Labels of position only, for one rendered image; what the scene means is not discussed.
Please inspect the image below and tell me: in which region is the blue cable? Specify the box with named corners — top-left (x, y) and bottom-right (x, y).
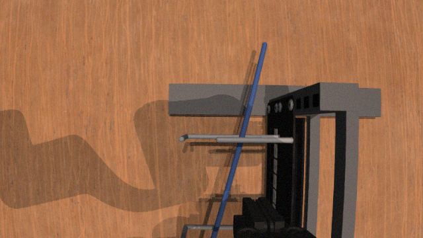
top-left (211, 42), bottom-right (267, 238)

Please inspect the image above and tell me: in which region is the grey free-standing rack with steel rings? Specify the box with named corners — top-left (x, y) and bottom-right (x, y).
top-left (168, 82), bottom-right (381, 238)

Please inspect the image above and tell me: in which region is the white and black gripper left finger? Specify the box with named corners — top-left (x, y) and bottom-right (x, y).
top-left (233, 198), bottom-right (267, 238)

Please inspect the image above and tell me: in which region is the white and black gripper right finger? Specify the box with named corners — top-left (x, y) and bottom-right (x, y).
top-left (255, 197), bottom-right (316, 238)

